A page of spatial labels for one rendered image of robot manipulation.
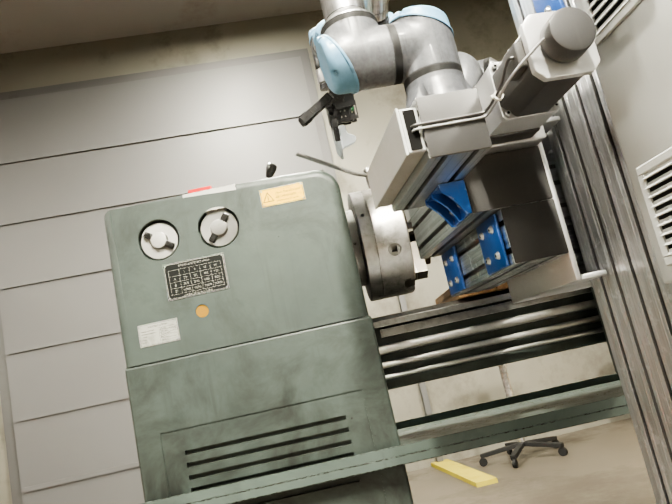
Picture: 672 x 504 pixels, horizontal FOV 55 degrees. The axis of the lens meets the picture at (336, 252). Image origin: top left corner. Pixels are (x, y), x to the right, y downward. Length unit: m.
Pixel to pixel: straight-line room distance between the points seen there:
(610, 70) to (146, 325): 1.15
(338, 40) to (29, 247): 3.93
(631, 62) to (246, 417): 1.10
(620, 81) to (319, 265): 0.88
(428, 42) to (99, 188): 3.89
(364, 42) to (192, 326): 0.77
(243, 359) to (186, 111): 3.65
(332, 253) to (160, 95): 3.69
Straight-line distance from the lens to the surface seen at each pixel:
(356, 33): 1.27
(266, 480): 1.52
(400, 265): 1.70
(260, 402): 1.55
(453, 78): 1.25
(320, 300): 1.55
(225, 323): 1.57
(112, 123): 5.09
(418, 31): 1.29
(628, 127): 0.91
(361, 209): 1.71
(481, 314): 1.69
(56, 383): 4.78
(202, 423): 1.57
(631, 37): 0.89
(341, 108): 1.82
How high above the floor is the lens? 0.74
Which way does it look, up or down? 11 degrees up
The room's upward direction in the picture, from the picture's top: 12 degrees counter-clockwise
